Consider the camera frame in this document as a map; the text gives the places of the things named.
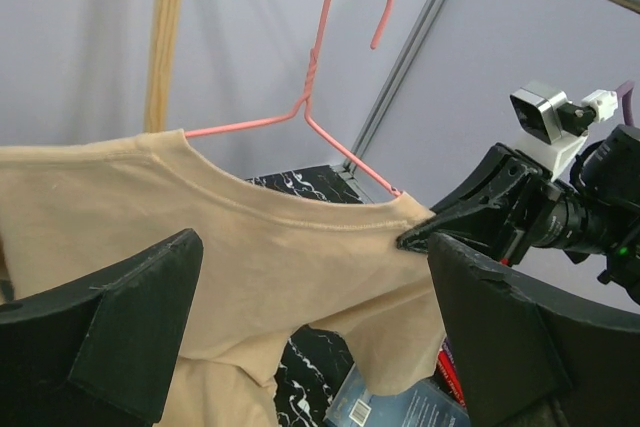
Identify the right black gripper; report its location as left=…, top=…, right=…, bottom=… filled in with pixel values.
left=396, top=143, right=563, bottom=265

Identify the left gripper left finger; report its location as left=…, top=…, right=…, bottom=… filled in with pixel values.
left=1, top=229, right=203, bottom=422

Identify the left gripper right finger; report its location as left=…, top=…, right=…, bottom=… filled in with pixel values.
left=428, top=234, right=639, bottom=426

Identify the beige t shirt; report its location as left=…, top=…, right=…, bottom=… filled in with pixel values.
left=1, top=130, right=445, bottom=426

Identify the pink wire hanger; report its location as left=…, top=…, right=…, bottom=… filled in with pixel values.
left=183, top=0, right=404, bottom=198

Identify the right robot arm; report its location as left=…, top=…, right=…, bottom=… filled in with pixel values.
left=396, top=124, right=639, bottom=301

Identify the wooden hanger stand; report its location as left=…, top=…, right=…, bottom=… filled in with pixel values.
left=144, top=0, right=182, bottom=133

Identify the purple and red book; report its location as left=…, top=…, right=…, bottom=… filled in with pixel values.
left=437, top=338, right=467, bottom=408

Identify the dark blue book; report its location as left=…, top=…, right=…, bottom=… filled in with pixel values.
left=324, top=366, right=471, bottom=427

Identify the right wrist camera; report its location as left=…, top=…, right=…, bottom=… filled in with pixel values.
left=510, top=81, right=618, bottom=181

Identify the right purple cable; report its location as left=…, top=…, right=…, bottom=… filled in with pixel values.
left=617, top=79, right=640, bottom=128

